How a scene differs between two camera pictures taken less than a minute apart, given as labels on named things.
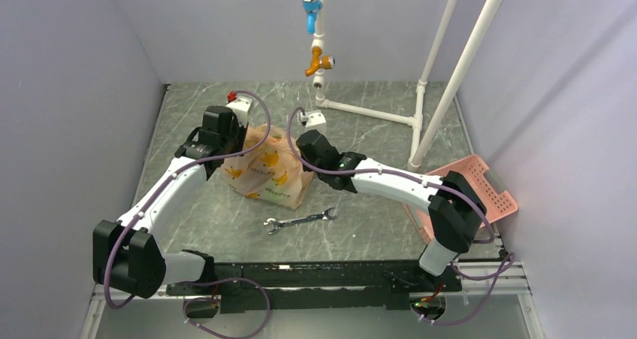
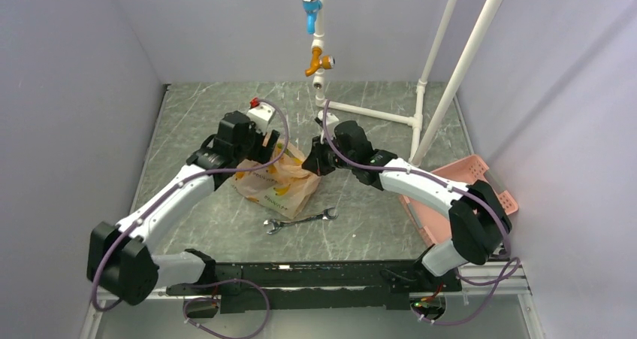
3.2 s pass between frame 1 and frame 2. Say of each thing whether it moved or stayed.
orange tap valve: stayed
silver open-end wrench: stayed
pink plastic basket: stayed
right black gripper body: moved
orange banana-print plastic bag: moved
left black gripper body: moved
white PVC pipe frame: stayed
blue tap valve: stayed
